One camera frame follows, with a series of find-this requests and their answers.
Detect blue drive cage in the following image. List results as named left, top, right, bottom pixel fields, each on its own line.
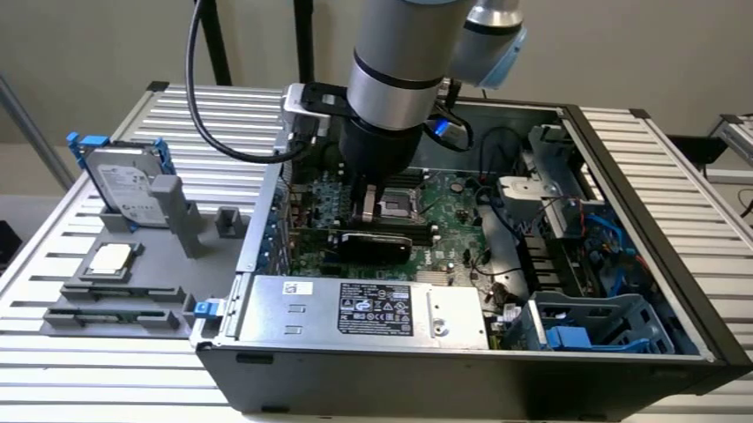
left=524, top=289, right=675, bottom=354

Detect blue USB plug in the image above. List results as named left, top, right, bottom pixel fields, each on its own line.
left=430, top=117, right=467, bottom=145

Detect silver power supply unit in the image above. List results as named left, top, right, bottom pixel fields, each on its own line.
left=236, top=275, right=491, bottom=352

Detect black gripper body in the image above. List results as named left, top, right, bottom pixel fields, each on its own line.
left=336, top=117, right=424, bottom=191

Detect metal drive cage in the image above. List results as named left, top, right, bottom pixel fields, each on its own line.
left=496, top=123, right=607, bottom=239

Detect silver CPU chip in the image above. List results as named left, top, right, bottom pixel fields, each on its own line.
left=85, top=243, right=135, bottom=273

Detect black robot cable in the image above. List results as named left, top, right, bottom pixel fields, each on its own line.
left=185, top=0, right=307, bottom=165

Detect black RAM slots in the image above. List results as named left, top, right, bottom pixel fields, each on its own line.
left=384, top=219, right=440, bottom=248

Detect CPU socket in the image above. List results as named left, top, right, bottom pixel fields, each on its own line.
left=375, top=186, right=423, bottom=221

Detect grey parts rack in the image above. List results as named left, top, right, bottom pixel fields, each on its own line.
left=42, top=174, right=255, bottom=340

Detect black stand pole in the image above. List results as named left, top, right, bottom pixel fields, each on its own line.
left=292, top=0, right=317, bottom=85
left=197, top=0, right=233, bottom=86

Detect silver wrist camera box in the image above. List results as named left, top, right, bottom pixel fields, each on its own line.
left=280, top=82, right=350, bottom=137

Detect black graphics card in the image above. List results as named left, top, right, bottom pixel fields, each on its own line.
left=292, top=226, right=414, bottom=266

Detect blue data wire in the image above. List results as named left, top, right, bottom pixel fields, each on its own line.
left=579, top=210, right=638, bottom=265

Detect green RAM stick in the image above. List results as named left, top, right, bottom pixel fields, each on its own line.
left=48, top=310, right=167, bottom=323
left=64, top=286, right=177, bottom=297

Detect hard disk with blue bracket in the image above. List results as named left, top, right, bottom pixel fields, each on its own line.
left=66, top=132, right=179, bottom=231

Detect black open PC case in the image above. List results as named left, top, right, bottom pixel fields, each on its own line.
left=193, top=97, right=753, bottom=416

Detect green motherboard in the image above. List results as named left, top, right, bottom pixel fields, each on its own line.
left=285, top=166, right=530, bottom=309

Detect grey metal frame post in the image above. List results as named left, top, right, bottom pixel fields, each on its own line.
left=0, top=72, right=74, bottom=193

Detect blue case latch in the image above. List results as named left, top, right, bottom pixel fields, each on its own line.
left=192, top=298, right=225, bottom=319

